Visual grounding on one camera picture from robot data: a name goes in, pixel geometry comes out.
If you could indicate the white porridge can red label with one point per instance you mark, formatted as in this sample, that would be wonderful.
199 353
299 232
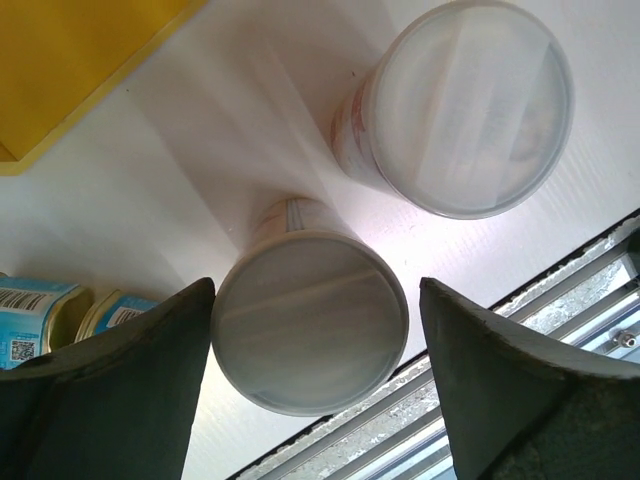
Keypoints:
465 115

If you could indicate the blue luncheon meat tin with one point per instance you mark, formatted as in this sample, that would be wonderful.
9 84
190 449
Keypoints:
112 310
39 317

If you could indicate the yellow wooden shelf cabinet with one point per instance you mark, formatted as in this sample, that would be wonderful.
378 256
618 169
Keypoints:
60 58

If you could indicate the aluminium frame rail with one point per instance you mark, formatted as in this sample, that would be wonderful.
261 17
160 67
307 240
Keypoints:
590 300

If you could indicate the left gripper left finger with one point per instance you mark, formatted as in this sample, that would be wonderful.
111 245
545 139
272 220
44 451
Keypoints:
119 405

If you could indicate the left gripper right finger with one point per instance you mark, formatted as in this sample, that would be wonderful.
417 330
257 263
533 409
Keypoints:
520 405

